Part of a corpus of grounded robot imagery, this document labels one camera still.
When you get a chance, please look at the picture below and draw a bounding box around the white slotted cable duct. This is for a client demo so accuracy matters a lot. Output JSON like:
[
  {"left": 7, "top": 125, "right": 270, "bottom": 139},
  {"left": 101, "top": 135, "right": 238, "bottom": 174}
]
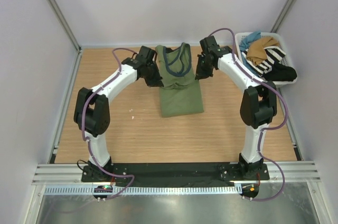
[{"left": 44, "top": 185, "right": 242, "bottom": 196}]

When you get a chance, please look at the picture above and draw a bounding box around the left aluminium corner post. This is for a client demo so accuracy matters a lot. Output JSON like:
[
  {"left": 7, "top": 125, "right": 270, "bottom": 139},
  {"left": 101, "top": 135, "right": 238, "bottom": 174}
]
[{"left": 47, "top": 0, "right": 81, "bottom": 53}]

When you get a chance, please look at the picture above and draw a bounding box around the tan tank top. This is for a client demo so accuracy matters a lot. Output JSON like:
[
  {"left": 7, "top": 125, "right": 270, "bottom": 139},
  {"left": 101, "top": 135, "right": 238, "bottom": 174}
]
[{"left": 246, "top": 36, "right": 279, "bottom": 66}]

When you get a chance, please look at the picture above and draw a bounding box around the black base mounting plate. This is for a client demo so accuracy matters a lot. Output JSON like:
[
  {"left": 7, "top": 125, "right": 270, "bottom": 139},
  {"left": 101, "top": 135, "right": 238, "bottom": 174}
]
[{"left": 81, "top": 162, "right": 270, "bottom": 188}]

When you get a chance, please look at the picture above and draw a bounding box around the green tank top blue trim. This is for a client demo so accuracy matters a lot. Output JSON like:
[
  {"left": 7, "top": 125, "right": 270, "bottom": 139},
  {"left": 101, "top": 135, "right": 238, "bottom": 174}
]
[{"left": 155, "top": 43, "right": 204, "bottom": 118}]

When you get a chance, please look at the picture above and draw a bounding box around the white plastic laundry basket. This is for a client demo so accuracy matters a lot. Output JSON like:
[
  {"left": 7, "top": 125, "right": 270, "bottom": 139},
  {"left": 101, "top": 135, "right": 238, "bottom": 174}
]
[{"left": 235, "top": 31, "right": 297, "bottom": 88}]

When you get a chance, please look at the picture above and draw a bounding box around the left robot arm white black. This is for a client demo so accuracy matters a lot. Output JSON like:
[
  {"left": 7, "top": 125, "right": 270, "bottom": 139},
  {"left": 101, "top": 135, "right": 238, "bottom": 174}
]
[{"left": 73, "top": 46, "right": 163, "bottom": 182}]

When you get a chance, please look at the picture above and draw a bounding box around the black white striped tank top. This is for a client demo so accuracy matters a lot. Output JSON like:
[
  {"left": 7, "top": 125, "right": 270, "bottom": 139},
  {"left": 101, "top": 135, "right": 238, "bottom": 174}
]
[{"left": 242, "top": 46, "right": 286, "bottom": 77}]

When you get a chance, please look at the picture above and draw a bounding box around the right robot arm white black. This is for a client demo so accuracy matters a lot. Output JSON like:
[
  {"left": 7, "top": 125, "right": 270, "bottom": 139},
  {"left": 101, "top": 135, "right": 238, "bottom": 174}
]
[{"left": 196, "top": 35, "right": 277, "bottom": 180}]

